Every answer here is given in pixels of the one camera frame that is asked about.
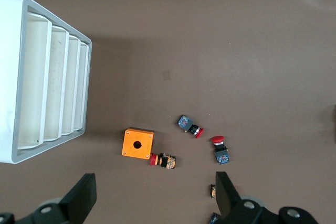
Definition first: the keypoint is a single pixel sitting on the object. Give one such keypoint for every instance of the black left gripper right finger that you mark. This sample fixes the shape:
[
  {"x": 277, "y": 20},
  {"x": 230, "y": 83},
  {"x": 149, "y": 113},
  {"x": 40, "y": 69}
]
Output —
[{"x": 228, "y": 200}]

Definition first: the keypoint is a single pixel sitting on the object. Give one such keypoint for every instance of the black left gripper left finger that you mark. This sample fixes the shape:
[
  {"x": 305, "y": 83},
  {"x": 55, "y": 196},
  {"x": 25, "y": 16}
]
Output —
[{"x": 78, "y": 197}]

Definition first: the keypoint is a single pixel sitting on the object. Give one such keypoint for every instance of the red button orange contact block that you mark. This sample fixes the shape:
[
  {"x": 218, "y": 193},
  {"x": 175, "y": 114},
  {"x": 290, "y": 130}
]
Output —
[{"x": 213, "y": 191}]

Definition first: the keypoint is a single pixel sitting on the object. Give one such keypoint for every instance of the red mushroom button blue block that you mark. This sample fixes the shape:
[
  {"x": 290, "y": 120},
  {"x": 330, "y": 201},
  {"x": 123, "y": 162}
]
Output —
[
  {"x": 221, "y": 155},
  {"x": 214, "y": 218},
  {"x": 183, "y": 121}
]

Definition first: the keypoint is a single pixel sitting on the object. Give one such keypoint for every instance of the red yellow-ringed emergency button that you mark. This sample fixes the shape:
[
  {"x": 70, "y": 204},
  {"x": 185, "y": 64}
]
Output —
[{"x": 169, "y": 162}]

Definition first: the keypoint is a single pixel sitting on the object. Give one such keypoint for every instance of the white slotted rack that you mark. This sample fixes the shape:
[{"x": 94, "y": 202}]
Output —
[{"x": 10, "y": 77}]

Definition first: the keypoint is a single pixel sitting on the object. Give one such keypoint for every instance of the orange button enclosure box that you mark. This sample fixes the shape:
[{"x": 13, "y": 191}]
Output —
[{"x": 131, "y": 153}]

